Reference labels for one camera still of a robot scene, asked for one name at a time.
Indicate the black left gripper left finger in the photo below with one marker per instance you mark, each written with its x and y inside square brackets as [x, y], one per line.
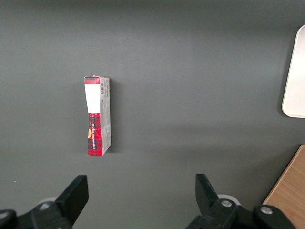
[71, 202]

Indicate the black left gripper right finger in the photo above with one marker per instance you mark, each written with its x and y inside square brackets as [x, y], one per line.
[209, 207]

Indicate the beige plastic tray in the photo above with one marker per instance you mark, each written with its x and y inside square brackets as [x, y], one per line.
[296, 83]

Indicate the red and grey carton box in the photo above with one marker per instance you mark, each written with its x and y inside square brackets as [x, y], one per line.
[95, 133]

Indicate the oak wooden drawer cabinet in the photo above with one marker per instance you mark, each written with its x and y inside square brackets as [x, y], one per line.
[290, 198]

